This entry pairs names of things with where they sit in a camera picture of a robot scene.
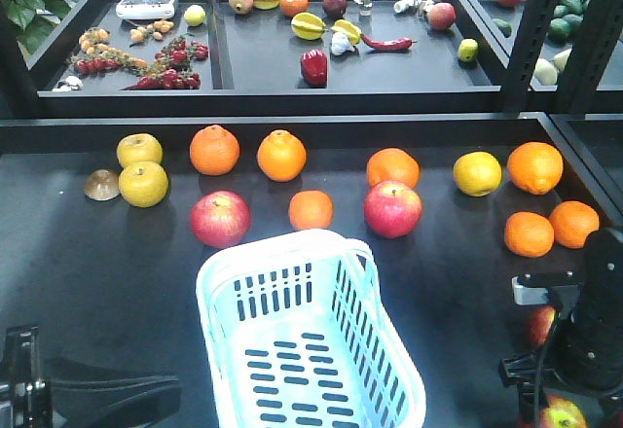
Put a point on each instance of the orange back centre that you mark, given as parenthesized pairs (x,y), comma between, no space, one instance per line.
(281,156)

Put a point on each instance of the orange behind centre apple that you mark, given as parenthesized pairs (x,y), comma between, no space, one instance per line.
(392,164)

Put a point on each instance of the orange back left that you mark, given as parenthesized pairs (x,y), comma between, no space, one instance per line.
(214,151)

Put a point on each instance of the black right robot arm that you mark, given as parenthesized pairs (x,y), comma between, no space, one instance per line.
(586,334)

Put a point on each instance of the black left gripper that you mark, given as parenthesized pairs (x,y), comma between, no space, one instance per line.
(83,395)

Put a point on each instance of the light blue plastic basket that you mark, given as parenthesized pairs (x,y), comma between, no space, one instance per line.
(296,335)

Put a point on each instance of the red chili pepper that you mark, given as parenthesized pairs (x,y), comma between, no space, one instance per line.
(399,45)

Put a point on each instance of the black metal rack post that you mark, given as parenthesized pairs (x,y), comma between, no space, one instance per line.
(577,91)

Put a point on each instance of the red apple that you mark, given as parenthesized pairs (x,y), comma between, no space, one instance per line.
(392,209)
(538,325)
(220,219)
(559,412)

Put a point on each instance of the yellow pear fruit back left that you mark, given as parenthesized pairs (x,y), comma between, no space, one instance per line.
(143,184)

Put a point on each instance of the red bell pepper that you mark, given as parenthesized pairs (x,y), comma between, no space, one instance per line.
(314,67)

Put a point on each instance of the small orange right inner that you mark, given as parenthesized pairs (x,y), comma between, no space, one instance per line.
(528,234)

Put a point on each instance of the white garlic bulb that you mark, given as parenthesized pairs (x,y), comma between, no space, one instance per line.
(340,44)

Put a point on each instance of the small orange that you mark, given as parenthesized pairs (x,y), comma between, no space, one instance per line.
(310,210)
(528,234)
(572,222)

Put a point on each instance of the rear black display tray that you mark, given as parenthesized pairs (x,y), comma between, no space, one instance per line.
(455,65)

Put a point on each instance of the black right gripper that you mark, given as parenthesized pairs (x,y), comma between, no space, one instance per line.
(532,373)

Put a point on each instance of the small orange centre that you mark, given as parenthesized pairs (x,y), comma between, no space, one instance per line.
(310,210)

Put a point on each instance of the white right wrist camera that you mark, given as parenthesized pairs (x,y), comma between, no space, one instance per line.
(534,288)

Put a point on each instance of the white device on tray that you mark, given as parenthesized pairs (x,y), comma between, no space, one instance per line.
(145,9)

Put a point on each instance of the large orange far right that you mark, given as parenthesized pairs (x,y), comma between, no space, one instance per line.
(535,167)

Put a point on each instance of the small orange right lower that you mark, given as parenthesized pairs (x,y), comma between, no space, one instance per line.
(572,222)

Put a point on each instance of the black wood fruit display table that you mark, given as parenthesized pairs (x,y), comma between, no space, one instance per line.
(113,285)

